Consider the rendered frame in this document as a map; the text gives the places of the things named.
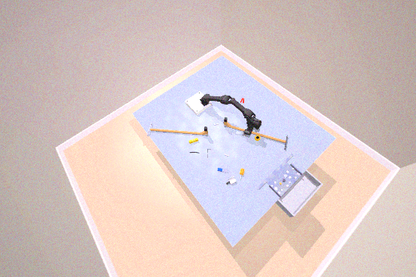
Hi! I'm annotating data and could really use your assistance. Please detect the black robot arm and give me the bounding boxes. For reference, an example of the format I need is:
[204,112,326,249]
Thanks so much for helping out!
[200,93,262,129]

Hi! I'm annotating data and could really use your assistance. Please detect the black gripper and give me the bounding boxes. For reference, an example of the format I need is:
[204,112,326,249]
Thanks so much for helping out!
[244,122,254,135]

